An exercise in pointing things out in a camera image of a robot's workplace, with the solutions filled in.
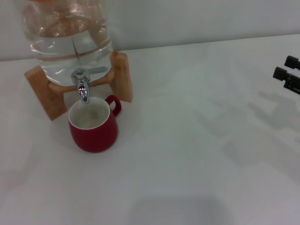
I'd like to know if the red cup white inside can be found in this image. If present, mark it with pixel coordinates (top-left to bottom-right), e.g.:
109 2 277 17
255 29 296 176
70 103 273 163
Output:
68 94 122 154

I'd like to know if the chrome faucet with lever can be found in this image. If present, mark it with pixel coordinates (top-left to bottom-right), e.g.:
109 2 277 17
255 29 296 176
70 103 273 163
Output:
71 65 109 105

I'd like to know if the wooden dispenser stand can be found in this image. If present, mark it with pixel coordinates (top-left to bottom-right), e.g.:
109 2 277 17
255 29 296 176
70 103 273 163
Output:
23 52 134 121

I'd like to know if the glass water dispenser jar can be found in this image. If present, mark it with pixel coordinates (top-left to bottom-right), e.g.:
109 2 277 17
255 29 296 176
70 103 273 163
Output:
17 0 116 86

